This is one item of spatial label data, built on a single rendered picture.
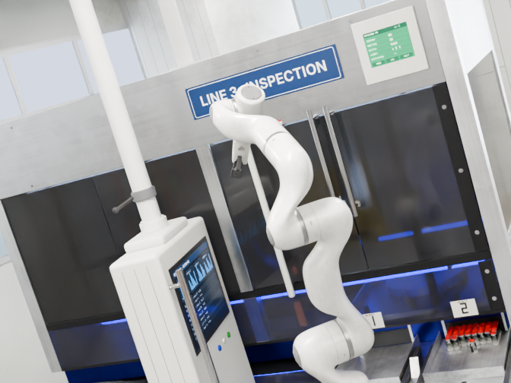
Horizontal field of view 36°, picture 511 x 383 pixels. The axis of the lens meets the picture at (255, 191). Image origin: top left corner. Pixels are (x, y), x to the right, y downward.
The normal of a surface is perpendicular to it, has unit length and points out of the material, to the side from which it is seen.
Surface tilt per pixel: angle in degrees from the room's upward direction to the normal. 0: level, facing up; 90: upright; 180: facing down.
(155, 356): 90
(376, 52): 90
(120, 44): 90
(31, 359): 90
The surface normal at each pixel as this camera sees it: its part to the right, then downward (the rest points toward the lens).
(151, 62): -0.69, 0.32
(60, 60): 0.66, -0.08
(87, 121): -0.37, 0.26
